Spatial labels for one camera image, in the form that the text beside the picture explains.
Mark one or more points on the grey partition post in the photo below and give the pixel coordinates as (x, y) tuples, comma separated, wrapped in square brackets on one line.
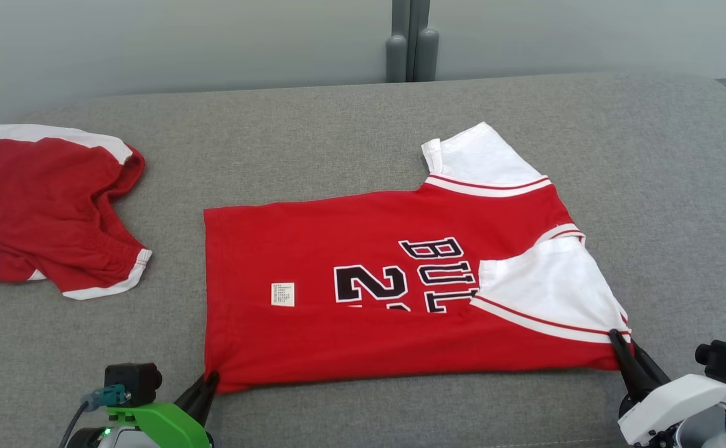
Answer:
[(413, 37)]

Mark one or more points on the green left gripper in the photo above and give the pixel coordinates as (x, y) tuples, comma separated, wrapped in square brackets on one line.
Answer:
[(167, 426)]

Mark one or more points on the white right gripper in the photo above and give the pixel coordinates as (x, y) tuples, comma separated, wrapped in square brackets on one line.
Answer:
[(668, 401)]

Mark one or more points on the red white basketball jersey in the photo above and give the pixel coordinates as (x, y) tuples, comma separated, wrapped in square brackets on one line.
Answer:
[(338, 230)]

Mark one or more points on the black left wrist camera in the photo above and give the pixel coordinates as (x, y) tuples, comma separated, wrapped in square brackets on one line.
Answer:
[(129, 382)]

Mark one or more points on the red white shorts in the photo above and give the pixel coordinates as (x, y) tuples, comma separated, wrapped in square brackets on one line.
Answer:
[(27, 205)]

